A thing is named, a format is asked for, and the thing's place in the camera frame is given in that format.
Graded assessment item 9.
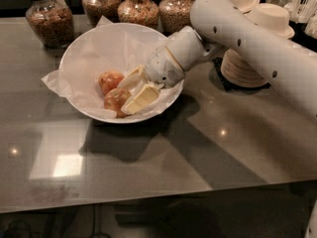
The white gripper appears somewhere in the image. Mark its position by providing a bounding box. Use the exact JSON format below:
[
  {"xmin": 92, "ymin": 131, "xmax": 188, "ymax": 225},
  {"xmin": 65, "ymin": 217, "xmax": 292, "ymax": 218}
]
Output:
[{"xmin": 118, "ymin": 47, "xmax": 185, "ymax": 115}]

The red apple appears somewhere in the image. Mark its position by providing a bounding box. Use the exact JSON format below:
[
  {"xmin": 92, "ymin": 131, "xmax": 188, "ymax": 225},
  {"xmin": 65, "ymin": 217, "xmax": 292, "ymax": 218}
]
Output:
[
  {"xmin": 104, "ymin": 87, "xmax": 131, "ymax": 118},
  {"xmin": 98, "ymin": 70, "xmax": 124, "ymax": 95}
]

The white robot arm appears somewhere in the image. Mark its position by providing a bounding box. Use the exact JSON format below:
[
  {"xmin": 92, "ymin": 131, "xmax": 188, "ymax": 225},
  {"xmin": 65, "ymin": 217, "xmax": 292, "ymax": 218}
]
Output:
[{"xmin": 131, "ymin": 0, "xmax": 317, "ymax": 119}]

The white bowl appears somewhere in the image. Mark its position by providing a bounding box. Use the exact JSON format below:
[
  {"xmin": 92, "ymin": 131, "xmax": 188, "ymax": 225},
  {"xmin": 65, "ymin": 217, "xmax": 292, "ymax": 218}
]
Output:
[{"xmin": 58, "ymin": 22, "xmax": 185, "ymax": 125}]

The front paper bowl stack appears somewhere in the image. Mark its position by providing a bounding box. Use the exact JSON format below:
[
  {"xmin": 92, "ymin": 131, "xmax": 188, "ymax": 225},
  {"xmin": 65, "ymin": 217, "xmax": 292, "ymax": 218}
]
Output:
[{"xmin": 220, "ymin": 3, "xmax": 296, "ymax": 89}]

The white paper liner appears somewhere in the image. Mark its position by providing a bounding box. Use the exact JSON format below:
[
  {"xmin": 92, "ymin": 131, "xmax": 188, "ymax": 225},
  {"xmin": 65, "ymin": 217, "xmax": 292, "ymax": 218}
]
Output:
[{"xmin": 41, "ymin": 15, "xmax": 184, "ymax": 120}]

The glass jar colourful cereal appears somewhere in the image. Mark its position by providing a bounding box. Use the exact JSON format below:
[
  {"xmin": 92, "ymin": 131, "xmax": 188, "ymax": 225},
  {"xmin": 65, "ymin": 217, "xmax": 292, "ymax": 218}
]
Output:
[{"xmin": 118, "ymin": 0, "xmax": 159, "ymax": 29}]

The glass jar light cereal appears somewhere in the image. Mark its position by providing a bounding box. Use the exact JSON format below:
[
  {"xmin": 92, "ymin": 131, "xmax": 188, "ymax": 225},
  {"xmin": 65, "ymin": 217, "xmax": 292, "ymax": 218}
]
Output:
[{"xmin": 158, "ymin": 0, "xmax": 194, "ymax": 34}]

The glass jar brown cereal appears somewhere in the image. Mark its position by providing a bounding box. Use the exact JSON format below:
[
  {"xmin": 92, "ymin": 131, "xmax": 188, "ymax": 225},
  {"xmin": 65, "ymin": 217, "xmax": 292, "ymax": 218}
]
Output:
[{"xmin": 82, "ymin": 0, "xmax": 121, "ymax": 27}]

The glass jar dark cereal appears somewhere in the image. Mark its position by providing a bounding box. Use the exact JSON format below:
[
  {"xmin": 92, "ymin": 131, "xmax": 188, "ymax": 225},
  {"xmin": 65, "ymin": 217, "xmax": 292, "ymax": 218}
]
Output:
[{"xmin": 26, "ymin": 0, "xmax": 74, "ymax": 48}]

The white cutlery bundle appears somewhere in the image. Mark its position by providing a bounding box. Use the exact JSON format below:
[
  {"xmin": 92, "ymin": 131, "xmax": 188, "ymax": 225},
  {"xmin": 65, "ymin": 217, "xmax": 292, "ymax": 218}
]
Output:
[{"xmin": 292, "ymin": 0, "xmax": 317, "ymax": 23}]

